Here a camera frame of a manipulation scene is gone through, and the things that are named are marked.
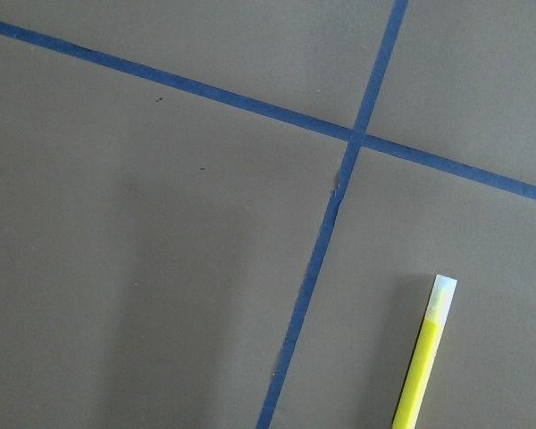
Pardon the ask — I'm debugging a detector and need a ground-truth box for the yellow highlighter pen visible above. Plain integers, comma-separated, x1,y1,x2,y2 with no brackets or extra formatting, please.
391,274,457,429

